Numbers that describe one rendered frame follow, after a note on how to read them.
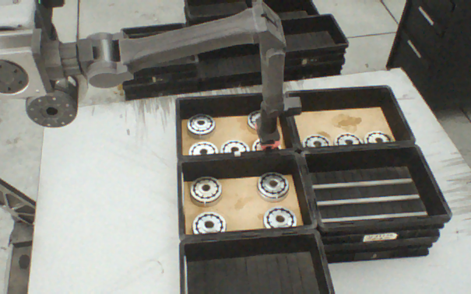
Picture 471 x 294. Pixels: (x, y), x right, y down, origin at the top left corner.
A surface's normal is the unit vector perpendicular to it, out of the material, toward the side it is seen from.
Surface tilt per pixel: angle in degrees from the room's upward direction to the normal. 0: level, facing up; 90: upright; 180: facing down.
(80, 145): 0
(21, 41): 0
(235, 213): 0
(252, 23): 27
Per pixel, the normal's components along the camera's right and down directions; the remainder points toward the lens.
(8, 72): 0.19, 0.73
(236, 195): 0.00, -0.67
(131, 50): -0.16, -0.28
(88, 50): 0.08, -0.32
